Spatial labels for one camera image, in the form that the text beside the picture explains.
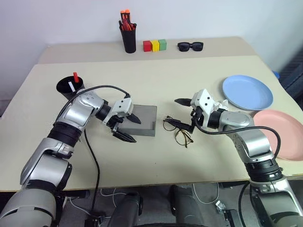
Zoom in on thin white cable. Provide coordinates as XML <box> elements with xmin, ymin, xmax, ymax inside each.
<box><xmin>100</xmin><ymin>188</ymin><xmax>127</xmax><ymax>206</ymax></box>

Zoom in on white crumpled wrist wrap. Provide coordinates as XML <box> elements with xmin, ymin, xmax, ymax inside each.
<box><xmin>214</xmin><ymin>98</ymin><xmax>230</xmax><ymax>112</ymax></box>

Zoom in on black ribbed object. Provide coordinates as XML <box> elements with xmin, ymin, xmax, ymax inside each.
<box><xmin>279</xmin><ymin>51</ymin><xmax>303</xmax><ymax>100</ymax></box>

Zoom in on black box under table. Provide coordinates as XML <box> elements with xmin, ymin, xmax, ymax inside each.
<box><xmin>84</xmin><ymin>214</ymin><xmax>106</xmax><ymax>227</ymax></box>

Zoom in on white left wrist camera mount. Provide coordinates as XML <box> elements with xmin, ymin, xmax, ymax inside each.
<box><xmin>110</xmin><ymin>97</ymin><xmax>134</xmax><ymax>119</ymax></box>

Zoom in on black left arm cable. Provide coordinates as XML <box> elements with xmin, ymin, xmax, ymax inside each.
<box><xmin>60</xmin><ymin>85</ymin><xmax>132</xmax><ymax>217</ymax></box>

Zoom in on short wide black cup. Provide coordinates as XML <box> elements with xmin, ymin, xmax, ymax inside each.
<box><xmin>56</xmin><ymin>76</ymin><xmax>86</xmax><ymax>101</ymax></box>

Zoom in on tall black pen cup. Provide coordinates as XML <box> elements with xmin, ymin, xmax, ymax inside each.
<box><xmin>120</xmin><ymin>23</ymin><xmax>137</xmax><ymax>54</ymax></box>

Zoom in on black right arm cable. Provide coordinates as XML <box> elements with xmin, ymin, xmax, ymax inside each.
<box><xmin>194</xmin><ymin>118</ymin><xmax>282</xmax><ymax>159</ymax></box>

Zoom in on grey glasses case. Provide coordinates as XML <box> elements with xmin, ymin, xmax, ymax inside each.
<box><xmin>118</xmin><ymin>105</ymin><xmax>158</xmax><ymax>137</ymax></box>

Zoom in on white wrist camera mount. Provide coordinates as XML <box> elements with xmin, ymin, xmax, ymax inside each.
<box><xmin>190</xmin><ymin>88</ymin><xmax>220</xmax><ymax>119</ymax></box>
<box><xmin>110</xmin><ymin>97</ymin><xmax>134</xmax><ymax>119</ymax></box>

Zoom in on pink plate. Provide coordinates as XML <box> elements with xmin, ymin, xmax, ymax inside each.
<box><xmin>252</xmin><ymin>109</ymin><xmax>303</xmax><ymax>162</ymax></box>

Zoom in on thin-framed clear eyeglasses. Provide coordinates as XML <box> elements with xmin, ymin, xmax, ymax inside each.
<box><xmin>162</xmin><ymin>115</ymin><xmax>194</xmax><ymax>149</ymax></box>

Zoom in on dark rounded shape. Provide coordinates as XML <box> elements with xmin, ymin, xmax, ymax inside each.
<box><xmin>111</xmin><ymin>191</ymin><xmax>144</xmax><ymax>227</ymax></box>

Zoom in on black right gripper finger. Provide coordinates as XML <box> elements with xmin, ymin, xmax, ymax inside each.
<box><xmin>165</xmin><ymin>119</ymin><xmax>196</xmax><ymax>133</ymax></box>
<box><xmin>174</xmin><ymin>97</ymin><xmax>191</xmax><ymax>107</ymax></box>

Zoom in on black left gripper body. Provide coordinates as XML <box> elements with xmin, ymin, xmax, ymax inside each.
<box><xmin>103</xmin><ymin>113</ymin><xmax>131</xmax><ymax>133</ymax></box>

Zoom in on light blue plate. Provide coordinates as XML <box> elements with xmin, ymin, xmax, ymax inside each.
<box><xmin>222</xmin><ymin>75</ymin><xmax>274</xmax><ymax>112</ymax></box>

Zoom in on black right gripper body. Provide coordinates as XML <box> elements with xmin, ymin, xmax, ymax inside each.
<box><xmin>189</xmin><ymin>105</ymin><xmax>209</xmax><ymax>130</ymax></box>

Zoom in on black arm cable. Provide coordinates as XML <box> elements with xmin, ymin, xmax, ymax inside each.
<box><xmin>194</xmin><ymin>118</ymin><xmax>282</xmax><ymax>159</ymax></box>
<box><xmin>60</xmin><ymin>85</ymin><xmax>132</xmax><ymax>217</ymax></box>

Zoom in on white looped cable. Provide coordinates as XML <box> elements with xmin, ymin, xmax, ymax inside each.
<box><xmin>193</xmin><ymin>182</ymin><xmax>220</xmax><ymax>204</ymax></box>

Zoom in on black sunglasses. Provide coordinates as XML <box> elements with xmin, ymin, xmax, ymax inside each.
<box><xmin>177</xmin><ymin>42</ymin><xmax>204</xmax><ymax>52</ymax></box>

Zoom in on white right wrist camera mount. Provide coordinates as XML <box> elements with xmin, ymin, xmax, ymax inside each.
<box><xmin>190</xmin><ymin>88</ymin><xmax>220</xmax><ymax>119</ymax></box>

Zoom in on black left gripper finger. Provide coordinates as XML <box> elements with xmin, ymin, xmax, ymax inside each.
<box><xmin>112</xmin><ymin>127</ymin><xmax>138</xmax><ymax>143</ymax></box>
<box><xmin>127</xmin><ymin>113</ymin><xmax>142</xmax><ymax>125</ymax></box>

